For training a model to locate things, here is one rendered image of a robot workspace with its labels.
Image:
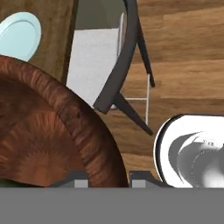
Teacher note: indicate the light blue plate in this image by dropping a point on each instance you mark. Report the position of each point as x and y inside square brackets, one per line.
[20, 35]

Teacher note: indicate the brown wooden bowl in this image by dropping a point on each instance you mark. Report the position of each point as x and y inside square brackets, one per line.
[49, 131]

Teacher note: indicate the white round cylinder black rim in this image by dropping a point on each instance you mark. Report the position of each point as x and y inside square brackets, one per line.
[186, 151]

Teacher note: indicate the dark grey chair white seat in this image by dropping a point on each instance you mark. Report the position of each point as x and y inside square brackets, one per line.
[93, 61]

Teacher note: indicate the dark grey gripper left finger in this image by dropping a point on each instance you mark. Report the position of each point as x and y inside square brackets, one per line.
[79, 176]

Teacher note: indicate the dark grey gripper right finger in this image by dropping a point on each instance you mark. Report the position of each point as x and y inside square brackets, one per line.
[140, 176]

